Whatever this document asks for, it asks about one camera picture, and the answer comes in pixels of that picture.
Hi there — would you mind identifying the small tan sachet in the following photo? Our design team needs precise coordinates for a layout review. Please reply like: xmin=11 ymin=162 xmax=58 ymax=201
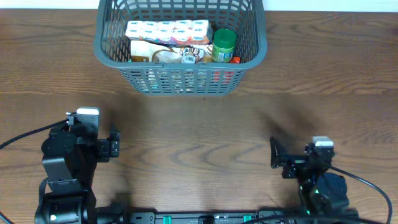
xmin=130 ymin=40 xmax=213 ymax=64

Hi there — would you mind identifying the white blue printed carton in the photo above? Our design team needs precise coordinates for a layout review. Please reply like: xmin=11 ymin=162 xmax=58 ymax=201
xmin=125 ymin=20 xmax=214 ymax=45

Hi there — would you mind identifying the green lidded jar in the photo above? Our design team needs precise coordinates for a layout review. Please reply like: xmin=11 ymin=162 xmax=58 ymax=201
xmin=211 ymin=29 xmax=237 ymax=63

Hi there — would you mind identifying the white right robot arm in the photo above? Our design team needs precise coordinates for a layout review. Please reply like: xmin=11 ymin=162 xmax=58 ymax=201
xmin=270 ymin=136 xmax=358 ymax=217

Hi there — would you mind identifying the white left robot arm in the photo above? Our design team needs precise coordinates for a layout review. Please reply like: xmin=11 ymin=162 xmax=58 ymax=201
xmin=34 ymin=113 xmax=129 ymax=224

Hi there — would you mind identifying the grey plastic lattice basket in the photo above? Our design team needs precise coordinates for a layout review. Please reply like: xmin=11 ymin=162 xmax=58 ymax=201
xmin=94 ymin=0 xmax=267 ymax=95

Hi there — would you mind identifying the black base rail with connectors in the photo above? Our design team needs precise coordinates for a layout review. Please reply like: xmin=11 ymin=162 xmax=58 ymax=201
xmin=93 ymin=203 xmax=358 ymax=224

